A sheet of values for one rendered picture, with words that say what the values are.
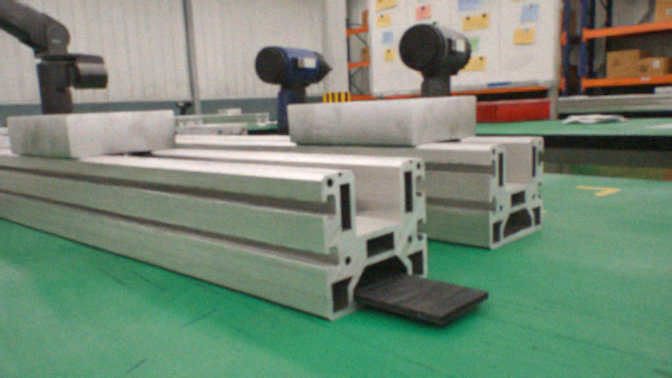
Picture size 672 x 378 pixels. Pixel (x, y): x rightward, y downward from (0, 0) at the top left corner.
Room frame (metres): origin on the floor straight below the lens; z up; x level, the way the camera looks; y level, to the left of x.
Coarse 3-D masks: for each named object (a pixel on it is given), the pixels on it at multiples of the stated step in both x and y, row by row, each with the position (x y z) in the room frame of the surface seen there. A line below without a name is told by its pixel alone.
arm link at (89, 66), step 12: (48, 36) 1.12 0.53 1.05; (60, 36) 1.13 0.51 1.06; (48, 48) 1.12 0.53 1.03; (60, 48) 1.13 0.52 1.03; (84, 60) 1.18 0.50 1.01; (96, 60) 1.20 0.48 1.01; (84, 72) 1.17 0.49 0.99; (96, 72) 1.19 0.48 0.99; (84, 84) 1.18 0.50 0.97; (96, 84) 1.19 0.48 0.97
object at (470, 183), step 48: (192, 144) 0.74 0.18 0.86; (240, 144) 0.67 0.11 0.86; (288, 144) 0.61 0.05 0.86; (336, 144) 0.56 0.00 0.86; (432, 144) 0.49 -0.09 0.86; (480, 144) 0.47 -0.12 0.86; (528, 144) 0.50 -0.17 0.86; (432, 192) 0.48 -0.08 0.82; (480, 192) 0.45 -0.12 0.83; (528, 192) 0.50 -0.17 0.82; (432, 240) 0.49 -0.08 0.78; (480, 240) 0.45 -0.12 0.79
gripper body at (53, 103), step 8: (48, 88) 1.13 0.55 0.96; (40, 96) 1.14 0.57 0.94; (48, 96) 1.13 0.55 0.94; (56, 96) 1.13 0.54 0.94; (64, 96) 1.14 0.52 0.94; (48, 104) 1.13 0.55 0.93; (56, 104) 1.13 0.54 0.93; (64, 104) 1.14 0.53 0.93; (72, 104) 1.16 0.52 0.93; (48, 112) 1.13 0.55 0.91; (56, 112) 1.13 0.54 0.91; (64, 112) 1.14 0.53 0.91; (72, 112) 1.15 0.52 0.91
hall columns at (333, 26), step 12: (324, 0) 9.20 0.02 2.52; (336, 0) 9.01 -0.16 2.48; (324, 12) 9.19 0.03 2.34; (336, 12) 9.00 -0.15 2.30; (324, 24) 9.18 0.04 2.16; (336, 24) 9.00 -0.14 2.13; (324, 36) 9.18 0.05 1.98; (336, 36) 8.99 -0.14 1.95; (324, 48) 9.17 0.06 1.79; (336, 48) 8.98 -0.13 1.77; (336, 60) 8.98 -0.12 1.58; (336, 72) 8.97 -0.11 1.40; (324, 84) 9.15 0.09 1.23; (336, 84) 8.96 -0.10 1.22; (324, 96) 9.12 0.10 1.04; (336, 96) 8.93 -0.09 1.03; (348, 96) 9.09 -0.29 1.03
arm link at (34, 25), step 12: (0, 0) 1.08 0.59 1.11; (12, 0) 1.09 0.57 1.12; (0, 12) 1.07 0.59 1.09; (12, 12) 1.09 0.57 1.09; (24, 12) 1.10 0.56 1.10; (36, 12) 1.11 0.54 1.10; (0, 24) 1.09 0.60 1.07; (12, 24) 1.08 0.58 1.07; (24, 24) 1.09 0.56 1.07; (36, 24) 1.11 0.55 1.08; (48, 24) 1.13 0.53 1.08; (60, 24) 1.14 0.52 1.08; (24, 36) 1.11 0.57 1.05; (36, 36) 1.11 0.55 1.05; (36, 48) 1.15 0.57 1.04
